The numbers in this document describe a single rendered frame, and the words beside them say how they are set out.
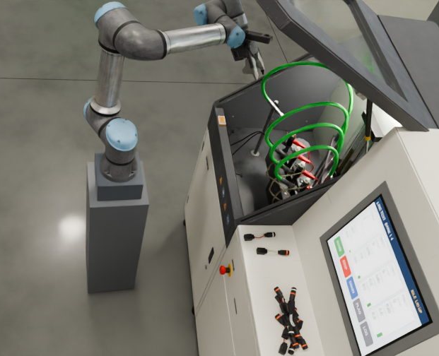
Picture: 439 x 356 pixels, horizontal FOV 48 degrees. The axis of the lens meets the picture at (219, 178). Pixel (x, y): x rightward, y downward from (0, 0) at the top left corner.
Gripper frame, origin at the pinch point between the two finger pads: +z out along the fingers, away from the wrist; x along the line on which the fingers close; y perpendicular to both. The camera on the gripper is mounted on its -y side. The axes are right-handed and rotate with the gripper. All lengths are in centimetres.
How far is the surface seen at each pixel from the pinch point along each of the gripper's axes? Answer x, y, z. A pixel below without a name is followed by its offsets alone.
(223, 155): 11.8, 23.5, 26.9
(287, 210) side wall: 34, -7, 45
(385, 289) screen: 66, -45, 57
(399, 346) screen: 78, -48, 67
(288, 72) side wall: -22.1, -2.4, 6.9
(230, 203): 31, 17, 40
